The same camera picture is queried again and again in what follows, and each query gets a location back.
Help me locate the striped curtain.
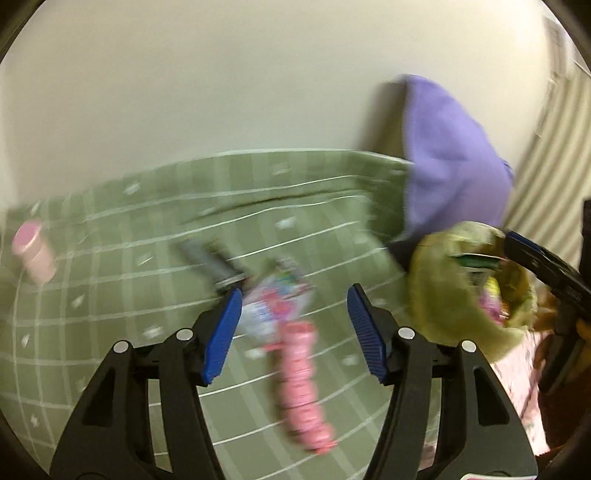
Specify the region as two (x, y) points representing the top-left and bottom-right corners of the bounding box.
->
(503, 69), (591, 268)

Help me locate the pink strip packet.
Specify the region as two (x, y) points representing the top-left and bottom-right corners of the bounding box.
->
(272, 322), (338, 453)

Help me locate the green checked blanket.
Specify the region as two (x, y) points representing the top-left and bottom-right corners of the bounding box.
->
(0, 148), (441, 480)

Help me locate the colourful printed packet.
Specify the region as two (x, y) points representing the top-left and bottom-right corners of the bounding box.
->
(240, 258), (317, 347)

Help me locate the pink printed clothing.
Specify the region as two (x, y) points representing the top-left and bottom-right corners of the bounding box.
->
(496, 330), (555, 455)

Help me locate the person's right forearm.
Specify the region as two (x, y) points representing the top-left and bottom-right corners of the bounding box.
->
(538, 383), (591, 455)

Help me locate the pink snack packet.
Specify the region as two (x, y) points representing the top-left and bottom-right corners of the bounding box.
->
(478, 277), (509, 328)

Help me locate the green plastic bag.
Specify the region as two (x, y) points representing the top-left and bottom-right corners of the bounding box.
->
(406, 220), (539, 365)

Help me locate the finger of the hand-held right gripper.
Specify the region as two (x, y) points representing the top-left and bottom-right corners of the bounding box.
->
(538, 318), (589, 395)
(503, 231), (591, 324)

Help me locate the purple cloth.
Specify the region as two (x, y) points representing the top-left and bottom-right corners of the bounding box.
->
(388, 74), (515, 259)

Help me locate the person's right hand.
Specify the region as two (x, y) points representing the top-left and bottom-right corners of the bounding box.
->
(534, 290), (563, 334)

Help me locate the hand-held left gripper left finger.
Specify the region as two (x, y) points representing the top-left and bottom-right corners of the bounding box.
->
(48, 288), (243, 480)

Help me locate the pink bottle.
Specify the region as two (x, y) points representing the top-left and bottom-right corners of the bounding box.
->
(11, 220), (57, 284)

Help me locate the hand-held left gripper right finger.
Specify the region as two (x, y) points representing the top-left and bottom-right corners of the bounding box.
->
(347, 284), (539, 480)

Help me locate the dark grey wrapper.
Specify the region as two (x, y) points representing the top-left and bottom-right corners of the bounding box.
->
(178, 237), (252, 296)

